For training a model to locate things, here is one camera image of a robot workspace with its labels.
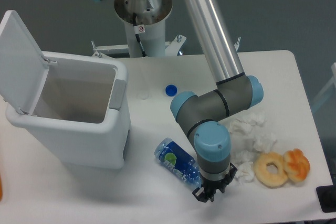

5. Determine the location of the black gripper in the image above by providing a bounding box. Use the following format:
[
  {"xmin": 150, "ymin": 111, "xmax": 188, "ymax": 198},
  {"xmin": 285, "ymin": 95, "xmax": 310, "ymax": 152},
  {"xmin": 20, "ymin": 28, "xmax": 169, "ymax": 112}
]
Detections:
[{"xmin": 192, "ymin": 163, "xmax": 237, "ymax": 202}]

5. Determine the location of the blue label plastic bottle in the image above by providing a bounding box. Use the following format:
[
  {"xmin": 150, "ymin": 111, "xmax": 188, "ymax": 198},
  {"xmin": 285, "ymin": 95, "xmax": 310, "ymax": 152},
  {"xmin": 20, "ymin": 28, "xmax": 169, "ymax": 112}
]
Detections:
[{"xmin": 154, "ymin": 138, "xmax": 202, "ymax": 190}]

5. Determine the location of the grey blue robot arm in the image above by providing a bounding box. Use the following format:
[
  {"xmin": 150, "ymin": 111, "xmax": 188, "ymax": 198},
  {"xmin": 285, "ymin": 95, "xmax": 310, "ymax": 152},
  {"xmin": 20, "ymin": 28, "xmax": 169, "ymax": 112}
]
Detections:
[{"xmin": 95, "ymin": 0, "xmax": 264, "ymax": 202}]

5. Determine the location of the blue bottle cap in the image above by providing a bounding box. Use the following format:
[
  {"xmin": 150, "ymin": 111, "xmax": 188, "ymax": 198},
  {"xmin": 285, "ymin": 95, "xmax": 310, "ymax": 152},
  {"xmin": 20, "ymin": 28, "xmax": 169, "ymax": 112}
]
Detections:
[{"xmin": 165, "ymin": 84, "xmax": 177, "ymax": 97}]

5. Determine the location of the white bottle cap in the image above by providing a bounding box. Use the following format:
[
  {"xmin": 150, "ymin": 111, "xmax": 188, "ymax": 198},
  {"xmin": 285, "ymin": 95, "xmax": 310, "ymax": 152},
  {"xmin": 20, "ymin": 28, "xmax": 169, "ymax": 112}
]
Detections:
[{"xmin": 139, "ymin": 91, "xmax": 149, "ymax": 100}]

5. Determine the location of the upper crumpled white tissue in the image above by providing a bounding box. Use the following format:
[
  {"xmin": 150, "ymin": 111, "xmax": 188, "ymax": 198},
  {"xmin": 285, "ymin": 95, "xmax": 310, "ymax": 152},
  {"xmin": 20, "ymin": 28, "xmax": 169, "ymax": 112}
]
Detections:
[{"xmin": 228, "ymin": 112, "xmax": 277, "ymax": 153}]

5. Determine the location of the orange glazed bun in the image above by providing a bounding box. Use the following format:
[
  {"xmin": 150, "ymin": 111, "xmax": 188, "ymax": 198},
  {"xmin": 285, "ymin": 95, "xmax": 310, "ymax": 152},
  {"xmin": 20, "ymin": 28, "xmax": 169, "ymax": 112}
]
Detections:
[{"xmin": 283, "ymin": 148, "xmax": 310, "ymax": 183}]

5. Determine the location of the black device at edge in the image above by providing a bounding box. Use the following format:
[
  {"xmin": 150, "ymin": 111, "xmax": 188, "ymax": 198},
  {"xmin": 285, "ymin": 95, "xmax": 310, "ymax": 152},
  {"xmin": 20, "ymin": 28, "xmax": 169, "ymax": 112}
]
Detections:
[{"xmin": 316, "ymin": 185, "xmax": 335, "ymax": 213}]

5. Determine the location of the white trash bin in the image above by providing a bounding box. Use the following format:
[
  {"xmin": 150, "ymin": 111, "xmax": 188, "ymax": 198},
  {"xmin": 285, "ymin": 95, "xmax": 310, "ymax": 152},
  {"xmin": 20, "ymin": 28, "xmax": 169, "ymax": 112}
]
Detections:
[{"xmin": 1, "ymin": 10, "xmax": 131, "ymax": 169}]

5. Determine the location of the orange object at edge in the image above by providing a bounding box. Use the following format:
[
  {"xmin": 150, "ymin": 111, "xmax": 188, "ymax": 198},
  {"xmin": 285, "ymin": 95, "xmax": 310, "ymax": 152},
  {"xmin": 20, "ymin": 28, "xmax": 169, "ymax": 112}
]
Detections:
[{"xmin": 0, "ymin": 175, "xmax": 3, "ymax": 201}]

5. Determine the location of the plain ring doughnut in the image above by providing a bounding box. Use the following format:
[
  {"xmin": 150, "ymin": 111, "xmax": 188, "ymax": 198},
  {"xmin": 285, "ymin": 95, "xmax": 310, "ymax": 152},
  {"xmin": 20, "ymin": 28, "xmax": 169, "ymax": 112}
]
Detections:
[{"xmin": 254, "ymin": 152, "xmax": 288, "ymax": 188}]

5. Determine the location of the white frame at right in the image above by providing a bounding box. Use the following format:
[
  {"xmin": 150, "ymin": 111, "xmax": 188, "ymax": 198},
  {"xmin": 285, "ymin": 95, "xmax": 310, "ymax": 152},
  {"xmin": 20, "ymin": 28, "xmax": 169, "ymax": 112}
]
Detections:
[{"xmin": 311, "ymin": 62, "xmax": 335, "ymax": 114}]

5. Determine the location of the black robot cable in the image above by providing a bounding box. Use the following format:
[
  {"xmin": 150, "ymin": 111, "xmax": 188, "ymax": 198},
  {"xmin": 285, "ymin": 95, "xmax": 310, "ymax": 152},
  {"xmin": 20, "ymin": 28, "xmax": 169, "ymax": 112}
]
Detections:
[{"xmin": 132, "ymin": 13, "xmax": 147, "ymax": 58}]

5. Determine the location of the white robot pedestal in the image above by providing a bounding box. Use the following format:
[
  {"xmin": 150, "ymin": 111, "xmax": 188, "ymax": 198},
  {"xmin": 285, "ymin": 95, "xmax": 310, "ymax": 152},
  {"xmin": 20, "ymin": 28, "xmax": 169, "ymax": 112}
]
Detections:
[{"xmin": 90, "ymin": 0, "xmax": 242, "ymax": 58}]

